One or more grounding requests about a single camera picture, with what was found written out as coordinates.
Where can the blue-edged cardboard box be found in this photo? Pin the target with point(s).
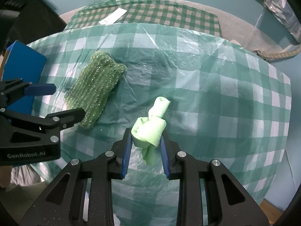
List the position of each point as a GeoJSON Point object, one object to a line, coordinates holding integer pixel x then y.
{"type": "Point", "coordinates": [22, 62]}

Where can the person's left hand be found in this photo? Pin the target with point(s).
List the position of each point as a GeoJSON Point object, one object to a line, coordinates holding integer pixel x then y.
{"type": "Point", "coordinates": [5, 176]}

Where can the black draped garment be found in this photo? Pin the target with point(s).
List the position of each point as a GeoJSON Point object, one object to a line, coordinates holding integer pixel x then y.
{"type": "Point", "coordinates": [27, 21]}

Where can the dark green checkered cloth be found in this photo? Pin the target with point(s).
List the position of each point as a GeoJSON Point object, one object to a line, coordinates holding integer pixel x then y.
{"type": "Point", "coordinates": [149, 12]}

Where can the white paper envelope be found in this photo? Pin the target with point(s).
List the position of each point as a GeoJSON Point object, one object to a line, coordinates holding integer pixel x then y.
{"type": "Point", "coordinates": [113, 17]}

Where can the green sparkly knitted cloth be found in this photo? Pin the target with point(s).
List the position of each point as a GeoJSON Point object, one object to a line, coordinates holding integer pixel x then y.
{"type": "Point", "coordinates": [93, 87]}

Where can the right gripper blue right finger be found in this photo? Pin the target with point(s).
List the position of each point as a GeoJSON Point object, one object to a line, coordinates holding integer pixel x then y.
{"type": "Point", "coordinates": [164, 154]}

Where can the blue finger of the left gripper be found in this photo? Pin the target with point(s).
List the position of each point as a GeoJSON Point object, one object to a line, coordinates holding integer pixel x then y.
{"type": "Point", "coordinates": [61, 120]}
{"type": "Point", "coordinates": [40, 89]}

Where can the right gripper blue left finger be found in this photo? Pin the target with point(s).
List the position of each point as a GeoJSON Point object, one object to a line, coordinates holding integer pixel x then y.
{"type": "Point", "coordinates": [127, 138]}

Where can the light knotted cloth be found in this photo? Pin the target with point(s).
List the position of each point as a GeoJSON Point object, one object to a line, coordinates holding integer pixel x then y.
{"type": "Point", "coordinates": [147, 131]}

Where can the silver foil curtain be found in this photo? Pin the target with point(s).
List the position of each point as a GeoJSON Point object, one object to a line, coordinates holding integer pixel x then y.
{"type": "Point", "coordinates": [285, 15]}

